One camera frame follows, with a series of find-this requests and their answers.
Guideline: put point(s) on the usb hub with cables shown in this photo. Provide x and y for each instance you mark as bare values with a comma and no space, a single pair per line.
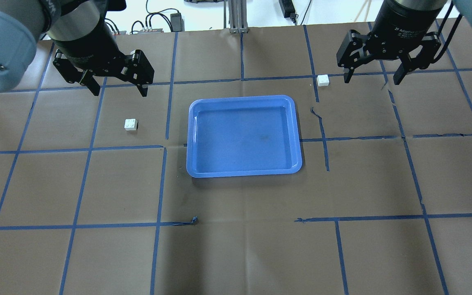
135,32

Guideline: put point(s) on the aluminium frame post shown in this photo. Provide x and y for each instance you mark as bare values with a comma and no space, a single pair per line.
237,16

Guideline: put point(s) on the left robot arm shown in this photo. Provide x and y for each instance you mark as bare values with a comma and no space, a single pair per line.
22,24

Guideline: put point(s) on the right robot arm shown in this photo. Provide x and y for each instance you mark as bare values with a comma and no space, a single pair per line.
458,9

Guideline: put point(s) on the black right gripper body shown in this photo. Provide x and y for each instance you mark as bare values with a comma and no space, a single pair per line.
400,25

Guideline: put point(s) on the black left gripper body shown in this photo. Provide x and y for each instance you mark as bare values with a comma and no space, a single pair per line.
89,47

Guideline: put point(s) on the blue plastic tray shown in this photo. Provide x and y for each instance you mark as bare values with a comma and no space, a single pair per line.
243,136

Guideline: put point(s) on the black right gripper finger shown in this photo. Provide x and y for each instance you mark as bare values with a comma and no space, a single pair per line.
404,69
347,74

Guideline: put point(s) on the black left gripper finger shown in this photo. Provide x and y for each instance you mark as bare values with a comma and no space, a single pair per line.
143,89
88,80

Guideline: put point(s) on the white block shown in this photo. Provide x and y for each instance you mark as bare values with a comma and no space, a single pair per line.
131,125
322,80

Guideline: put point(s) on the black power adapter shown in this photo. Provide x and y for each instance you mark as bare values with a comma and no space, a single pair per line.
177,22

